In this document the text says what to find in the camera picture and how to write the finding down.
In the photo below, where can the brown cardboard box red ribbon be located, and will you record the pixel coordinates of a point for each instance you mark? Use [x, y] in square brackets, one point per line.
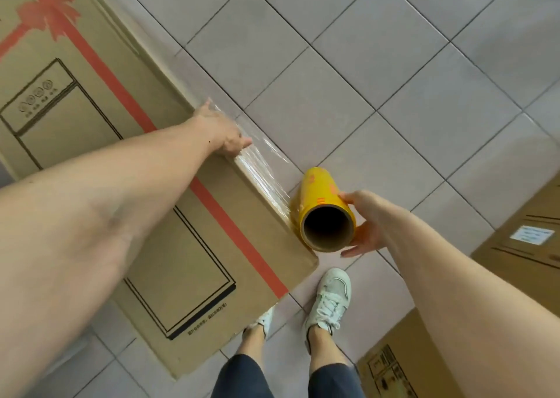
[183, 244]

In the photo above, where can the person's left forearm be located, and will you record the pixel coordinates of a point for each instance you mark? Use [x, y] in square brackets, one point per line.
[87, 214]

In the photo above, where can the person's left hand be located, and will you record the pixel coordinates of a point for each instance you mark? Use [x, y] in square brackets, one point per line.
[223, 133]

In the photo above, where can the cardboard carton with white label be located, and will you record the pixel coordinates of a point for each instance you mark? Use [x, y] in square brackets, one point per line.
[542, 205]

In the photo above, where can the white shoe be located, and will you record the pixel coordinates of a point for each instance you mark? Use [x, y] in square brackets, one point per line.
[330, 297]
[264, 321]

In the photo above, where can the dark shorts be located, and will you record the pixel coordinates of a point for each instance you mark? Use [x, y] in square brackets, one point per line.
[245, 380]

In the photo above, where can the person's right leg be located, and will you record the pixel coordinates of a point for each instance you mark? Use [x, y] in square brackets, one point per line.
[326, 349]

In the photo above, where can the white shipping label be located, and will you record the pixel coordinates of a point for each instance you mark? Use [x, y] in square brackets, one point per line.
[531, 235]

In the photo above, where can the person's right forearm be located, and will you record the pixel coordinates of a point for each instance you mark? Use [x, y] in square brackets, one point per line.
[481, 314]

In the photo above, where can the person's leg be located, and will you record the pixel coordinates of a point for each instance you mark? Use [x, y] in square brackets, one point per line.
[326, 349]
[251, 345]

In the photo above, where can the white left shoe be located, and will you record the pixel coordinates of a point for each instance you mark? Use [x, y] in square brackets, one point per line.
[264, 321]

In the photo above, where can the yellow plastic wrap roll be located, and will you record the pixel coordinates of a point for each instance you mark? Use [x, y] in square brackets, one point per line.
[317, 187]

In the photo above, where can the person's left leg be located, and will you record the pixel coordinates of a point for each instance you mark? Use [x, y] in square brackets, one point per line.
[251, 345]

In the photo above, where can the person's right hand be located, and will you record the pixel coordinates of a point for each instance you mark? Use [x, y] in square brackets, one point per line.
[380, 222]

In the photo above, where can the white right shoe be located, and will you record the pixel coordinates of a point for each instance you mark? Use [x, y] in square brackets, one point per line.
[330, 297]

